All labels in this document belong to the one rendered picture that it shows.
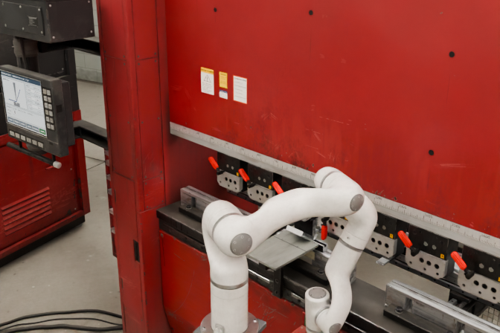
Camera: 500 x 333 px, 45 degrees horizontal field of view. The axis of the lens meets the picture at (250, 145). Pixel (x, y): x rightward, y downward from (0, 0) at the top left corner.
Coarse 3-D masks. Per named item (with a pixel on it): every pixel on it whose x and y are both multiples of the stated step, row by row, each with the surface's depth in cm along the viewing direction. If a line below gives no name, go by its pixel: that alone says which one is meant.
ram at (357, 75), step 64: (192, 0) 264; (256, 0) 237; (320, 0) 215; (384, 0) 196; (448, 0) 181; (192, 64) 275; (256, 64) 245; (320, 64) 222; (384, 64) 202; (448, 64) 186; (192, 128) 286; (256, 128) 255; (320, 128) 229; (384, 128) 209; (448, 128) 191; (384, 192) 215; (448, 192) 197
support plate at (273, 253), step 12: (276, 240) 251; (288, 240) 252; (300, 240) 252; (252, 252) 242; (264, 252) 242; (276, 252) 242; (288, 252) 242; (300, 252) 242; (264, 264) 235; (276, 264) 234
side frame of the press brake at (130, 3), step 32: (96, 0) 280; (128, 0) 264; (160, 0) 276; (128, 32) 268; (160, 32) 281; (128, 64) 274; (160, 64) 285; (128, 96) 281; (160, 96) 290; (128, 128) 288; (160, 128) 295; (128, 160) 295; (160, 160) 300; (192, 160) 315; (128, 192) 301; (160, 192) 305; (224, 192) 339; (128, 224) 310; (128, 256) 318; (160, 256) 316; (128, 288) 327; (160, 288) 322; (128, 320) 337; (160, 320) 328
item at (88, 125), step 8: (80, 120) 335; (80, 128) 327; (88, 128) 322; (96, 128) 322; (80, 136) 328; (88, 136) 328; (96, 136) 329; (104, 136) 310; (96, 144) 317; (104, 144) 316
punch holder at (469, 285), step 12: (468, 252) 197; (480, 252) 194; (468, 264) 198; (480, 264) 195; (492, 264) 192; (480, 276) 196; (492, 276) 193; (468, 288) 200; (480, 288) 197; (492, 288) 194; (492, 300) 195
